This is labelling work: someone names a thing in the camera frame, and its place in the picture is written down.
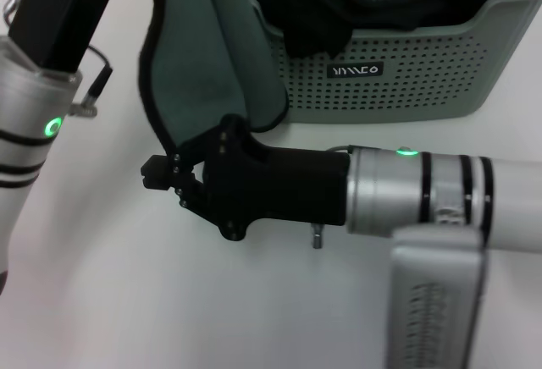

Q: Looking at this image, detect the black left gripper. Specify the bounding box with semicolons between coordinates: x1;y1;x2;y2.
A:
7;0;154;74

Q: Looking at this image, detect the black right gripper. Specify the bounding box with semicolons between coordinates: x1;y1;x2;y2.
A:
141;115;351;244

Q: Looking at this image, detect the yellow grey towel black trim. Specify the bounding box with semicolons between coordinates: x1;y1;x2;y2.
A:
138;0;292;159

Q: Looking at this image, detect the grey-green perforated storage basket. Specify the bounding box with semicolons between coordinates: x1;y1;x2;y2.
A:
248;0;542;125

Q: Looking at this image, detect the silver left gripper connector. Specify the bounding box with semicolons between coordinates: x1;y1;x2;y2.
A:
1;0;25;22

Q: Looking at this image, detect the black cloth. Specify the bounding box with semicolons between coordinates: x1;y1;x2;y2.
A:
235;0;542;60

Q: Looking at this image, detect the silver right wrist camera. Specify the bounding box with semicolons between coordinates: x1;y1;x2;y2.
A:
388;224;495;369

